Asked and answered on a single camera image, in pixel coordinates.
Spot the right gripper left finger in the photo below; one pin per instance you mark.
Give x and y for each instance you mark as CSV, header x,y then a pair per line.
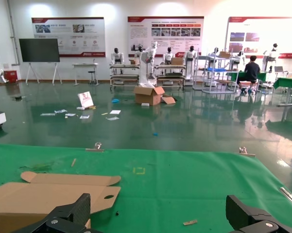
x,y
70,213

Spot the tall white wrapped robot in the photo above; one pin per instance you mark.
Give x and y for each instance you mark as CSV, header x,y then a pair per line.
x,y
143,70

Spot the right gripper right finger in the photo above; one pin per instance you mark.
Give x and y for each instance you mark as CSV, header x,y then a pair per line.
x,y
245,221

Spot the cardboard box with round hole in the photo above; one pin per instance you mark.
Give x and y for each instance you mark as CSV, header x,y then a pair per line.
x,y
39,194

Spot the red box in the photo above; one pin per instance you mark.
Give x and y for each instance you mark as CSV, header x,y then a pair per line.
x,y
11,76

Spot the white paper bag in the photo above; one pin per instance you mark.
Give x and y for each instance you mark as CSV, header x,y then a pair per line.
x,y
85,99

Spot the large open cardboard box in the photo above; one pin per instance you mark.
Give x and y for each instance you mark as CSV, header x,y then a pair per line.
x,y
145,98

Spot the thin wooden stick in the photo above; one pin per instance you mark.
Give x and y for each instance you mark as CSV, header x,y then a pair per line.
x,y
73,162

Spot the white pipe frame workbench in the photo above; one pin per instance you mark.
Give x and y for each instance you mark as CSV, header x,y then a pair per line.
x,y
124,65
170,66
210,57

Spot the blue cloth lump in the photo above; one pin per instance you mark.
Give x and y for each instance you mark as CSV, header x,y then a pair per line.
x,y
115,100

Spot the seated person in black shirt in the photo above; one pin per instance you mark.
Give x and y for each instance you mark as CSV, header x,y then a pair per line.
x,y
252,70

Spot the metal binder clip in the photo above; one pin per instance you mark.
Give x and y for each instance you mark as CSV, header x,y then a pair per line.
x,y
245,153
94,150

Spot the red white wall poster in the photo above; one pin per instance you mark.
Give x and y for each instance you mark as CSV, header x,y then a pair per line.
x,y
87,31
257,26
141,29

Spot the white narrow desk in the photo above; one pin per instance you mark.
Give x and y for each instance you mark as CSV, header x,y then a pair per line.
x,y
85,64

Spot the black screen on white stand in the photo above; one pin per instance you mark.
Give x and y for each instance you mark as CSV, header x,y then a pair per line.
x,y
39,49

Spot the small wooden chip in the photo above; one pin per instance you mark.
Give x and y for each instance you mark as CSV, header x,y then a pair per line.
x,y
190,222

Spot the table with green cloth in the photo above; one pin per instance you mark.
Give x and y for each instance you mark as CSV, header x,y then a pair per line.
x,y
233,74
286,82

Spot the black round stool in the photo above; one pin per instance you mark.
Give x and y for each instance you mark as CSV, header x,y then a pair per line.
x,y
91,72

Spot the small blue object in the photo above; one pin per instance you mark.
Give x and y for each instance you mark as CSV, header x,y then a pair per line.
x,y
156,134

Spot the green table cloth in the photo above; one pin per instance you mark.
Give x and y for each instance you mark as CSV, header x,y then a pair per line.
x,y
184,182

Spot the white humanoid robot black head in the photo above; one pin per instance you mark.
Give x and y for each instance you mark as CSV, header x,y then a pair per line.
x,y
116,57
190,54
168,57
139,50
272,55

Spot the white paper pad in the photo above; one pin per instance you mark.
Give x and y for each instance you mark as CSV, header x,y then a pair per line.
x,y
115,111

